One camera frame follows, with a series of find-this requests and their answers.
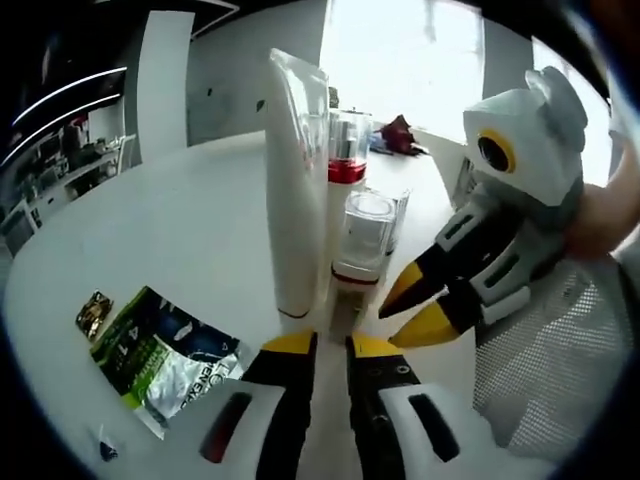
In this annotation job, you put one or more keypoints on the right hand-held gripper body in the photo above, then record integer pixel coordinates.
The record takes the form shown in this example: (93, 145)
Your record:
(540, 150)

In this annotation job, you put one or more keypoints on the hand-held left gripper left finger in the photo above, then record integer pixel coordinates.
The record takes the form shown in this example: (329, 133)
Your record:
(285, 415)

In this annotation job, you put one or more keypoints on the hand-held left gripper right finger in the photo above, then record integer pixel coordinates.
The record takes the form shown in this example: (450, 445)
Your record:
(380, 415)

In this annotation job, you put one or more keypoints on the silver blue skincare sachet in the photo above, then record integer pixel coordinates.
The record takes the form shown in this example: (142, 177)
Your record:
(195, 370)

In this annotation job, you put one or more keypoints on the red collar white pump bottle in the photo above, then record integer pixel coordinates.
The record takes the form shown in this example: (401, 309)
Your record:
(345, 172)

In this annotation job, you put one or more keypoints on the white skincare tube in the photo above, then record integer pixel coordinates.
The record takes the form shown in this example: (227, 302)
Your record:
(292, 200)

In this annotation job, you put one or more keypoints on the green black skincare sachet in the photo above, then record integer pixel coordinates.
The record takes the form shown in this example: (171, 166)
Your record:
(125, 350)

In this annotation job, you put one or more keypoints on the small clear skincare sachet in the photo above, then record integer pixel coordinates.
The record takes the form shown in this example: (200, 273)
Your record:
(106, 445)

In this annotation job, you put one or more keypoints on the gold skincare sachet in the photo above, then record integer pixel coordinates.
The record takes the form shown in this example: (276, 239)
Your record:
(95, 315)

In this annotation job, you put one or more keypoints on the person's right hand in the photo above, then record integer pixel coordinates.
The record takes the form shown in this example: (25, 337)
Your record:
(600, 220)

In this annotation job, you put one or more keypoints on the blue item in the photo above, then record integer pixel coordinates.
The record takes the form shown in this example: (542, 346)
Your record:
(378, 144)

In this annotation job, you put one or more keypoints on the red cloth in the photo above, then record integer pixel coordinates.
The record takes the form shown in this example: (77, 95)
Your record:
(400, 135)

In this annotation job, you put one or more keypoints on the bright window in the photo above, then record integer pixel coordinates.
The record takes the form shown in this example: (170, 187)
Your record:
(400, 60)

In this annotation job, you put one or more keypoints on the white office workstation row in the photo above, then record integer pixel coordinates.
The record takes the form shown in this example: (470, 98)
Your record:
(65, 185)

